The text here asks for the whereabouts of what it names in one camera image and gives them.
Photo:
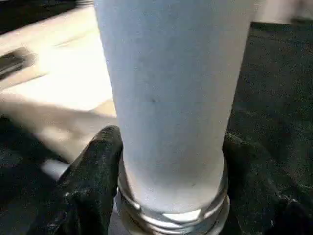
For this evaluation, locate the white plastic table top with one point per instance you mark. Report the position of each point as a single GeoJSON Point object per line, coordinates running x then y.
{"type": "Point", "coordinates": [61, 73]}

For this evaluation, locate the white plastic table leg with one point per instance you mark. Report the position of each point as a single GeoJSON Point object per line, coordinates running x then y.
{"type": "Point", "coordinates": [171, 98]}

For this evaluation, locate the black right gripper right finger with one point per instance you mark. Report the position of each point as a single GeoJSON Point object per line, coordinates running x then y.
{"type": "Point", "coordinates": [264, 200]}

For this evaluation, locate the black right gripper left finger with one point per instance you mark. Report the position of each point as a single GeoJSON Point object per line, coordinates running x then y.
{"type": "Point", "coordinates": [90, 191]}

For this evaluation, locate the black shiny table mat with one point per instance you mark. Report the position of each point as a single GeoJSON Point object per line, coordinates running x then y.
{"type": "Point", "coordinates": [281, 85]}

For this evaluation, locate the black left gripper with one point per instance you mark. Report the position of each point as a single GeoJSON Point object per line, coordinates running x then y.
{"type": "Point", "coordinates": [17, 63]}

